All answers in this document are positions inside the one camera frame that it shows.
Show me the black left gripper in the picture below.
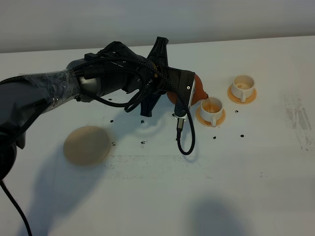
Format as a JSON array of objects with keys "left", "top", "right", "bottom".
[{"left": 98, "top": 36, "right": 195, "bottom": 117}]

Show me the brown clay teapot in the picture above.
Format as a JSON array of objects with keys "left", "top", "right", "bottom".
[{"left": 166, "top": 74, "right": 208, "bottom": 106}]

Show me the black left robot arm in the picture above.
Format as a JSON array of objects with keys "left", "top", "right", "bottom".
[{"left": 0, "top": 37, "right": 197, "bottom": 178}]

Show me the beige round teapot coaster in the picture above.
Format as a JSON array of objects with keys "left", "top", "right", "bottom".
[{"left": 63, "top": 126, "right": 111, "bottom": 166}]

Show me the near orange saucer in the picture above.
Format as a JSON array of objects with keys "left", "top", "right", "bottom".
[{"left": 195, "top": 106, "right": 226, "bottom": 127}]

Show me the orange saucer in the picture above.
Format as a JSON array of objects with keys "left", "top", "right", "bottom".
[
  {"left": 227, "top": 86, "right": 257, "bottom": 105},
  {"left": 195, "top": 106, "right": 226, "bottom": 127}
]

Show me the near white teacup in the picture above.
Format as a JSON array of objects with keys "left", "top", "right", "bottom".
[{"left": 200, "top": 97, "right": 224, "bottom": 127}]

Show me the white teacup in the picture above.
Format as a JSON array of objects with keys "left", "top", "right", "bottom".
[
  {"left": 200, "top": 97, "right": 224, "bottom": 127},
  {"left": 231, "top": 75, "right": 255, "bottom": 103}
]

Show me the far orange saucer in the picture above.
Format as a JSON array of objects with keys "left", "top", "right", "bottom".
[{"left": 227, "top": 86, "right": 257, "bottom": 105}]

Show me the far white teacup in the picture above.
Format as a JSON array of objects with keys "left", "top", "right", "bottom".
[{"left": 231, "top": 75, "right": 255, "bottom": 103}]

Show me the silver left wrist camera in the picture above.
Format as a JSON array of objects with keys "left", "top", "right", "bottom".
[{"left": 174, "top": 79, "right": 195, "bottom": 119}]

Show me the black braided camera cable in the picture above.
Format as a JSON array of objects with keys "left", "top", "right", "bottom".
[{"left": 0, "top": 54, "right": 196, "bottom": 236}]

